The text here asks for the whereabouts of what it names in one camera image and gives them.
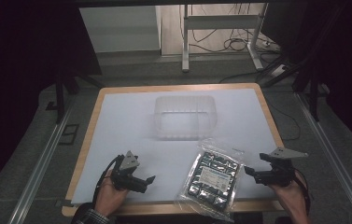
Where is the aluminium floor rail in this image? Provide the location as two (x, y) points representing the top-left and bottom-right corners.
(7, 98), (76, 224)
(294, 92), (352, 224)

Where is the person's right hand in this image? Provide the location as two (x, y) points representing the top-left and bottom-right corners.
(268, 172), (308, 217)

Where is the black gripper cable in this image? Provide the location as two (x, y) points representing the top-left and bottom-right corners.
(92, 154), (125, 210)
(294, 168), (312, 217)

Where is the white board with wooden frame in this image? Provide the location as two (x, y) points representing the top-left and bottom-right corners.
(70, 88), (279, 206)

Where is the person's left hand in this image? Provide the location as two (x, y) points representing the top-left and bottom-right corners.
(94, 169), (130, 217)

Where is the black metal stand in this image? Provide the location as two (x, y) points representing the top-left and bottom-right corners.
(45, 69), (106, 125)
(259, 55), (331, 123)

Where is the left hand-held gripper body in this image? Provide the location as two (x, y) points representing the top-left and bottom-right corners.
(111, 150), (141, 191)

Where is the white metal desk frame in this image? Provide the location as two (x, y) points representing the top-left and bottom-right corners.
(180, 3), (270, 74)

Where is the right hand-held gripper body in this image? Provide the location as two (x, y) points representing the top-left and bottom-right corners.
(254, 147), (309, 188)

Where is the white cabinet panel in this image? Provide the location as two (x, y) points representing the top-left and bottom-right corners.
(78, 5), (162, 54)

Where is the clear bag of dark packets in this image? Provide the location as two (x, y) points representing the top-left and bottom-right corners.
(176, 137), (246, 223)

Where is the clear plastic container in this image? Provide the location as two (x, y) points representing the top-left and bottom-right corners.
(153, 94), (218, 141)

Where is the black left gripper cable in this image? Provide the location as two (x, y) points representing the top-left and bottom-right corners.
(92, 154), (125, 210)

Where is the tangle of black floor cables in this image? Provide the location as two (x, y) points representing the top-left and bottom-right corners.
(190, 4), (279, 54)

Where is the thin black floor cable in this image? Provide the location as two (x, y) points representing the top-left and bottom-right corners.
(268, 102), (302, 142)

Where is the black rectangular floor frame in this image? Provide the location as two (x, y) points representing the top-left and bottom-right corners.
(58, 123), (80, 147)

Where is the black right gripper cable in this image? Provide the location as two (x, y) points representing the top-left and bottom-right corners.
(294, 168), (312, 217)

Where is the white power strip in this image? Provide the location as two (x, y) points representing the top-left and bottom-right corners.
(269, 63), (290, 78)

